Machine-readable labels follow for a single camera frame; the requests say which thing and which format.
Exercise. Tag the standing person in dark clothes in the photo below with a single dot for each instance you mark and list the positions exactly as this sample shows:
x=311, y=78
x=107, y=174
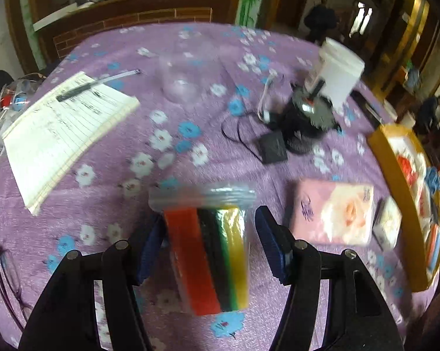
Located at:
x=320, y=20

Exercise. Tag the red and blue sponge pack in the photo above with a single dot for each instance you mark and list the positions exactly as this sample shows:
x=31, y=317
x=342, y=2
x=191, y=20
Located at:
x=433, y=248

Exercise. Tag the white plastic jar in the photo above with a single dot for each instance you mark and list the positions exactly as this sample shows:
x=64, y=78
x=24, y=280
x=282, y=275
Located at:
x=339, y=67

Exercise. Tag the red plastic bag ball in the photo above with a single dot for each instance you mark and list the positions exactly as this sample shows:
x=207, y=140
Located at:
x=408, y=170

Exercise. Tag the purple eyeglasses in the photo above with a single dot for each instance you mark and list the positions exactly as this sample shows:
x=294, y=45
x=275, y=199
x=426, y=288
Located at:
x=11, y=290

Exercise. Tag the white face tissue pack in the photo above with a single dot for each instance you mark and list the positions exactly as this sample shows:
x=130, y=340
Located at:
x=387, y=224

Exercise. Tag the black pen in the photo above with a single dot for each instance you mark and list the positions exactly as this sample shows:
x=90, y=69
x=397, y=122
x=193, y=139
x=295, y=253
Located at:
x=89, y=85

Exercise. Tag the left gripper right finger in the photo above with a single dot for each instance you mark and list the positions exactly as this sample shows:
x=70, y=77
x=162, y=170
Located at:
x=296, y=264

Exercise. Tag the black smartphone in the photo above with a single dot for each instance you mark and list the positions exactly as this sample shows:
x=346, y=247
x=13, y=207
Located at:
x=367, y=109

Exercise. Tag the black power adapter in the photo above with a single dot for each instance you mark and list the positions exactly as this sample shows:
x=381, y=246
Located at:
x=272, y=148

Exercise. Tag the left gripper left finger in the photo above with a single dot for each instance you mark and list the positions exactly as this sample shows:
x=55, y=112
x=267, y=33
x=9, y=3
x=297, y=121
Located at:
x=126, y=264

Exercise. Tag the yellow cardboard box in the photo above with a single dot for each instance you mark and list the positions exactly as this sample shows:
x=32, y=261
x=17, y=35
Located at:
x=414, y=252

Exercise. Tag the purple floral tablecloth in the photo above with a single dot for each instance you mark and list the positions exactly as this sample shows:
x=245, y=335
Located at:
x=162, y=143

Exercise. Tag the clear plastic cup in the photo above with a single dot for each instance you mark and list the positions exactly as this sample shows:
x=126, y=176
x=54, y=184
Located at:
x=186, y=74

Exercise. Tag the blue knitted cloth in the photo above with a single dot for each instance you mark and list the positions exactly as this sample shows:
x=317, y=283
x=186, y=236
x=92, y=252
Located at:
x=432, y=179

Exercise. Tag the pink tissue pack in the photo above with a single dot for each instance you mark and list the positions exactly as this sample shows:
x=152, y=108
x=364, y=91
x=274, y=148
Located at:
x=333, y=212

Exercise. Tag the bag of red yellow sponges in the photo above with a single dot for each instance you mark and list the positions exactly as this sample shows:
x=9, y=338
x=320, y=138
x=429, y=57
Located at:
x=208, y=237

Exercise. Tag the white notebook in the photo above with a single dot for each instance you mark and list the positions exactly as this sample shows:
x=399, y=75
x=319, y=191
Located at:
x=45, y=141

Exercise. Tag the wooden sideboard counter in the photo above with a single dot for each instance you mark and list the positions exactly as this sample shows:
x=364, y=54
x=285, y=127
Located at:
x=60, y=37

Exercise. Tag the black electric motor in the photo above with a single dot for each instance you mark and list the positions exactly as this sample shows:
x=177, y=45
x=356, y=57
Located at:
x=307, y=118

